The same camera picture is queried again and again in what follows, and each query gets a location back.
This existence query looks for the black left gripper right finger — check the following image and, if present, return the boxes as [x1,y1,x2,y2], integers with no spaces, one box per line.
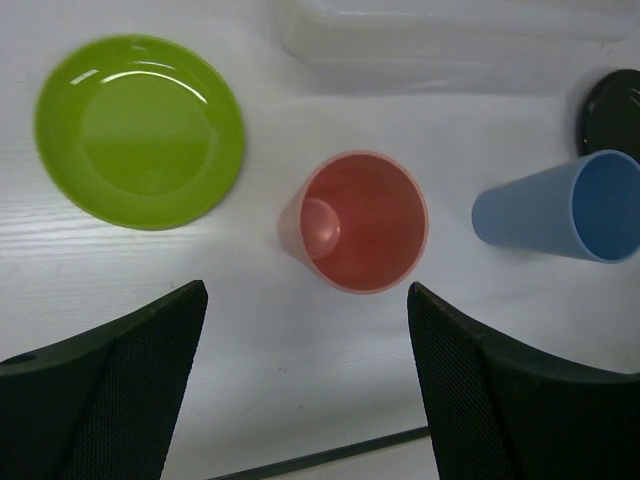
[407,282,639,479]

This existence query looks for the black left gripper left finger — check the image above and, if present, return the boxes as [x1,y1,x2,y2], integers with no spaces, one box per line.
[1,280,208,479]

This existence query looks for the green plastic plate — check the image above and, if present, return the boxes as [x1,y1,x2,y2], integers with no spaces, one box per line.
[33,34,246,230]

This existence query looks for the translucent white plastic bin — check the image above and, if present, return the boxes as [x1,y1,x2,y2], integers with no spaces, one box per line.
[271,1,639,95]

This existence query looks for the blue plastic cup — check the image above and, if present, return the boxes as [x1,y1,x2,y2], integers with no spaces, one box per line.
[472,150,639,263]

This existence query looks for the red plastic cup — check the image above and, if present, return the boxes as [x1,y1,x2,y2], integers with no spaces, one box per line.
[277,150,429,295]

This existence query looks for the black glossy plate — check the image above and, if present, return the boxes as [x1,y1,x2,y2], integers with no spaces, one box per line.
[576,69,639,162]

